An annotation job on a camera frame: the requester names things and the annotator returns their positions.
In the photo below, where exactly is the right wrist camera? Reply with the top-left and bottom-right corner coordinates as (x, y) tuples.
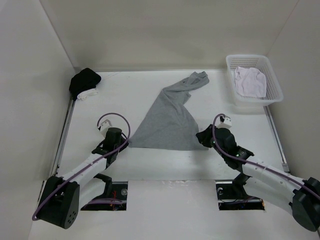
(217, 115), (232, 129)

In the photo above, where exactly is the grey tank top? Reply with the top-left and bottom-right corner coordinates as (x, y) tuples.
(129, 71), (210, 151)

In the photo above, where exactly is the white folded tank top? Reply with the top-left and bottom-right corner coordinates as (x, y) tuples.
(77, 88), (99, 101)

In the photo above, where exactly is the pale pink tank top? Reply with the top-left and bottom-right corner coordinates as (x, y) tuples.
(234, 66), (267, 98)

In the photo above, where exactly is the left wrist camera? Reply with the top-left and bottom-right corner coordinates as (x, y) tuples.
(97, 119), (113, 137)

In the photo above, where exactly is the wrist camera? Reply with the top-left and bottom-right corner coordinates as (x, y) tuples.
(217, 115), (232, 129)
(97, 119), (113, 137)

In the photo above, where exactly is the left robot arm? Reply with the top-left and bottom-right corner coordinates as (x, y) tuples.
(32, 127), (129, 229)

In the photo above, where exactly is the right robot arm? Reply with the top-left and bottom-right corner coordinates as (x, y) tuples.
(195, 124), (320, 232)

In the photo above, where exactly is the white plastic basket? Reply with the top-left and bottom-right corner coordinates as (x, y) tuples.
(225, 54), (284, 107)

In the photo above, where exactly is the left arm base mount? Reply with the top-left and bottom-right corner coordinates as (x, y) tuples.
(80, 182), (129, 212)

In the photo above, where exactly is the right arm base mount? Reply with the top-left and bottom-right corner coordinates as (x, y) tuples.
(215, 173), (265, 211)

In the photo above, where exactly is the black folded tank top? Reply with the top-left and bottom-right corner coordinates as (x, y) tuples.
(69, 68), (102, 101)

